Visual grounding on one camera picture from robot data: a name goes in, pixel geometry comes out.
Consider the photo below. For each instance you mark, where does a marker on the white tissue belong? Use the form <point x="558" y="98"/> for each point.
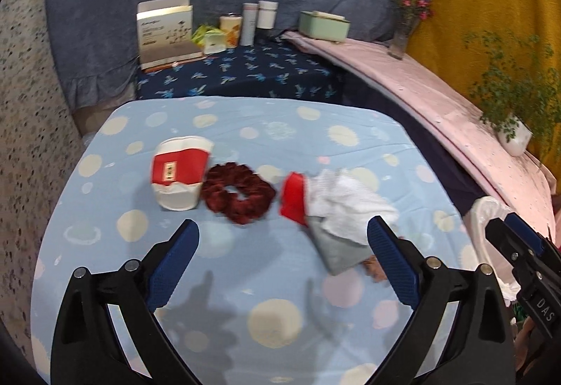
<point x="346" y="201"/>

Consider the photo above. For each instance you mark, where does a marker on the open cardboard box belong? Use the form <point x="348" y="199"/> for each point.
<point x="166" y="38"/>

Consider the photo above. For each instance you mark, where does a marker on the grey cloth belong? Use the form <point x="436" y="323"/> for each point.
<point x="342" y="253"/>

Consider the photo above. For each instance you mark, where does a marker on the pink speckled cloth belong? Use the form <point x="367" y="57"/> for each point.
<point x="416" y="78"/>

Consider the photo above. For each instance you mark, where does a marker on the green plant in white pot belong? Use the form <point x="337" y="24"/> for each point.
<point x="517" y="137"/>

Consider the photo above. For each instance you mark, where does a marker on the mint green tissue box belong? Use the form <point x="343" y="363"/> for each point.
<point x="324" y="28"/>

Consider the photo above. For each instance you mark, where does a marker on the dark red scrunchie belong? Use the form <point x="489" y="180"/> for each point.
<point x="219" y="187"/>

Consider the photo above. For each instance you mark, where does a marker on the white jar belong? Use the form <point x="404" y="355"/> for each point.
<point x="266" y="14"/>

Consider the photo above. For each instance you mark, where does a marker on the tall white bottle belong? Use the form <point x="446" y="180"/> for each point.
<point x="249" y="25"/>

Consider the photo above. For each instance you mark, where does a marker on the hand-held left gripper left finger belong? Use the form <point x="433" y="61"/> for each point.
<point x="168" y="271"/>

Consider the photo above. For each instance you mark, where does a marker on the navy patterned cloth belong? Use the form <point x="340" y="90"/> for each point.
<point x="263" y="74"/>

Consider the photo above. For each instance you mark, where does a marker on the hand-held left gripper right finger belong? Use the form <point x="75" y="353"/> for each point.
<point x="394" y="271"/>

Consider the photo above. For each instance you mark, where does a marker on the glass vase with pink flowers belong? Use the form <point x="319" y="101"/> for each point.
<point x="399" y="45"/>

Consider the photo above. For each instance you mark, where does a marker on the small green box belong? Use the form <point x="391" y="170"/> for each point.
<point x="214" y="41"/>

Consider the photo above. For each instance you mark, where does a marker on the red and white paper cup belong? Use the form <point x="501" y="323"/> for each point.
<point x="294" y="196"/>
<point x="179" y="168"/>

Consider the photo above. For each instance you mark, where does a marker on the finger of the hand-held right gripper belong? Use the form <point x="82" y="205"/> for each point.
<point x="508" y="244"/>
<point x="523" y="231"/>

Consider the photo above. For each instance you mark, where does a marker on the light blue dotted blanket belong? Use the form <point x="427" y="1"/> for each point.
<point x="263" y="139"/>

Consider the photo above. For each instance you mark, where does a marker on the tin can with orange print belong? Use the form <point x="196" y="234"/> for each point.
<point x="230" y="32"/>

